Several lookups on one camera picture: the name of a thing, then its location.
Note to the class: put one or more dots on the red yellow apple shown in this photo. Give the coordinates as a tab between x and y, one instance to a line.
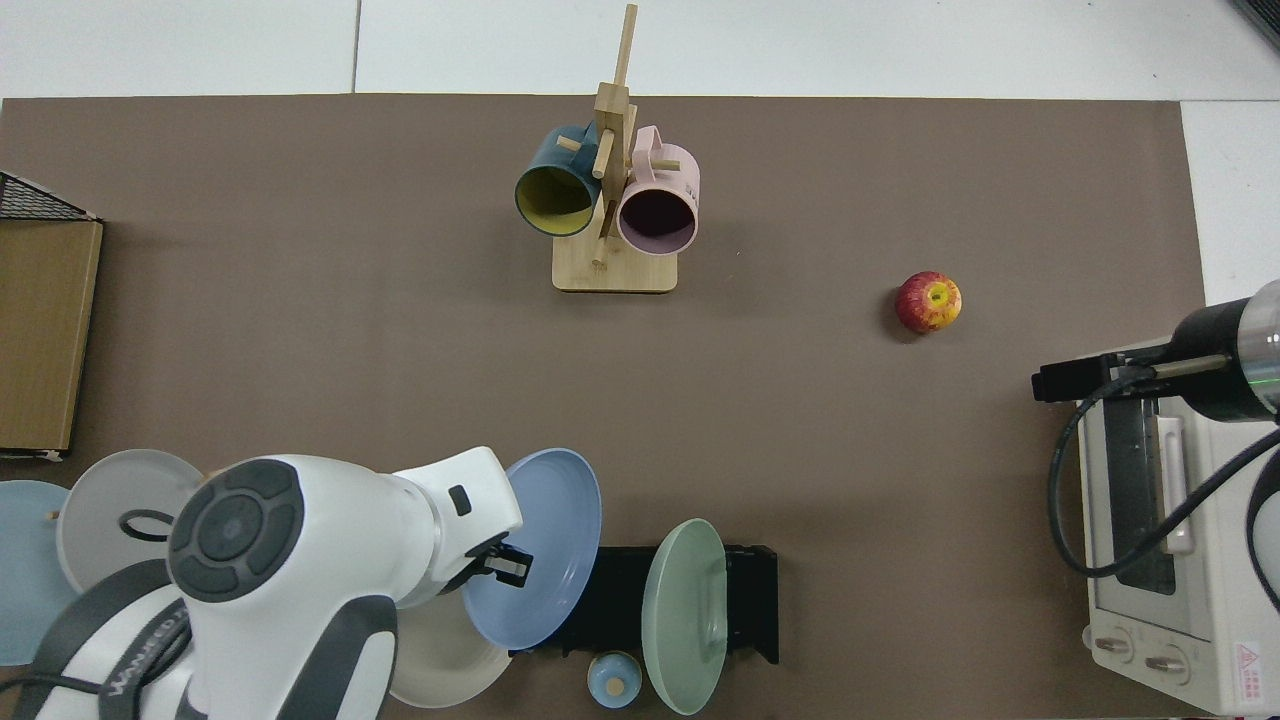
928	302

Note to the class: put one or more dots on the beige plate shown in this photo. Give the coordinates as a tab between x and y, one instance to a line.
440	660

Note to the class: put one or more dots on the green plate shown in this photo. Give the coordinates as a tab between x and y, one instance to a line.
685	620

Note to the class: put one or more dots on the black dish rack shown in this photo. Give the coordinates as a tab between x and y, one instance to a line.
750	600

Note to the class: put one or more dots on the grey plate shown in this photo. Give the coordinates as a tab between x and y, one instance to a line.
110	500

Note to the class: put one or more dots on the light blue plate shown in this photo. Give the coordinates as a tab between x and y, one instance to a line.
25	570

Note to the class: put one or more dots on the small blue round thing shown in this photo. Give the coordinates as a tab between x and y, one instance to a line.
613	680

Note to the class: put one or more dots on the pale toaster oven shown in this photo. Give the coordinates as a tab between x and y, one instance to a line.
1200	600

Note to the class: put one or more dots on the wooden cup stand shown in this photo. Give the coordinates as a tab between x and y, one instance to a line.
615	270

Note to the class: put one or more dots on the brown table cloth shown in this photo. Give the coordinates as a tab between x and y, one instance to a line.
800	450

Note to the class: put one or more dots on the dark blue cup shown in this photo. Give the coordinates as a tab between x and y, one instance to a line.
545	150

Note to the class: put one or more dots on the pink cup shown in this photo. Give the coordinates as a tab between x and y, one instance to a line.
665	165

